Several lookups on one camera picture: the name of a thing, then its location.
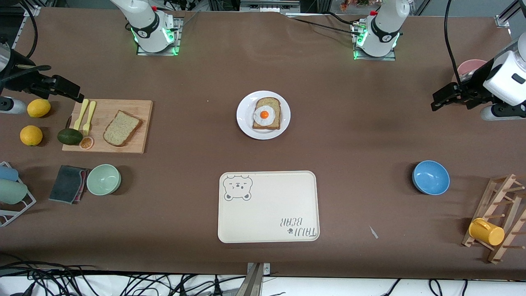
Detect plain brown bread slice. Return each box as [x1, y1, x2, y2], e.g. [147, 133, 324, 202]
[103, 110, 143, 147]

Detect round white plate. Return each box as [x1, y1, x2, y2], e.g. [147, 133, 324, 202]
[236, 90, 291, 140]

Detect yellow plastic knife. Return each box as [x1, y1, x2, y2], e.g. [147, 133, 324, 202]
[74, 99, 89, 131]

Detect yellow plastic fork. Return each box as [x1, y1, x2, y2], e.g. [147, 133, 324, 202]
[83, 101, 97, 136]

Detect pink bowl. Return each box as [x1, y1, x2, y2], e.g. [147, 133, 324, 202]
[452, 60, 488, 85]

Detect yellow lemon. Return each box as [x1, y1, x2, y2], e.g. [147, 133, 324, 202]
[27, 99, 51, 118]
[20, 125, 43, 146]

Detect dark green avocado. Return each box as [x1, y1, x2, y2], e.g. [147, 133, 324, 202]
[57, 128, 83, 146]

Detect blue bowl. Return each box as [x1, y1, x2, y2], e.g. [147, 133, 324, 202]
[412, 160, 450, 196]

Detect wooden cutting board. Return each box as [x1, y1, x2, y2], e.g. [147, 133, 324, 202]
[62, 99, 153, 154]

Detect folded pink cloth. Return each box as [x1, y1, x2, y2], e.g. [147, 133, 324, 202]
[78, 169, 91, 199]

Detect pale green bowl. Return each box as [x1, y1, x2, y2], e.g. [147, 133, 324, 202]
[86, 164, 122, 196]

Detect folded grey cloth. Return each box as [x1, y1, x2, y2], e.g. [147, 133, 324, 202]
[48, 165, 88, 204]

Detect light blue cup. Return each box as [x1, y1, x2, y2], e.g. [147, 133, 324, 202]
[0, 164, 19, 182]

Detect wooden mug rack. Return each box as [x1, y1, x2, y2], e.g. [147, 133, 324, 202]
[461, 173, 526, 264]

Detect pale green cup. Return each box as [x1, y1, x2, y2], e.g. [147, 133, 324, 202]
[0, 179, 28, 205]

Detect yellow mug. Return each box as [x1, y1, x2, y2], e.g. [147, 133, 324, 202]
[468, 218, 505, 246]

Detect bread slice under egg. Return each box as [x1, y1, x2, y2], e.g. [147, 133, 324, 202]
[252, 97, 281, 130]

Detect fried egg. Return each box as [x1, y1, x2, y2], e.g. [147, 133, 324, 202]
[253, 105, 276, 126]

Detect cream bear print tray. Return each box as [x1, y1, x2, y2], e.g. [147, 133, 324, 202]
[217, 171, 320, 244]

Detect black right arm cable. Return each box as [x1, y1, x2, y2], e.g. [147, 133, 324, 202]
[18, 0, 40, 59]

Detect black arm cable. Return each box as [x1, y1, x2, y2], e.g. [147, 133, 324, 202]
[18, 0, 40, 59]
[443, 0, 467, 83]

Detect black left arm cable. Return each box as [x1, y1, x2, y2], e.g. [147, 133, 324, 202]
[443, 0, 467, 83]

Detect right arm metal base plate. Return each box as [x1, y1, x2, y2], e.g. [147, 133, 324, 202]
[136, 16, 184, 56]

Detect white wire dish rack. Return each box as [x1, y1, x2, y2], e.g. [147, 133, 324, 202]
[0, 161, 37, 227]

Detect tangled black cables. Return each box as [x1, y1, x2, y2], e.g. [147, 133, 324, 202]
[0, 253, 247, 296]

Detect metal table bracket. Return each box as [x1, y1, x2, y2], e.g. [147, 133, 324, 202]
[240, 262, 271, 296]

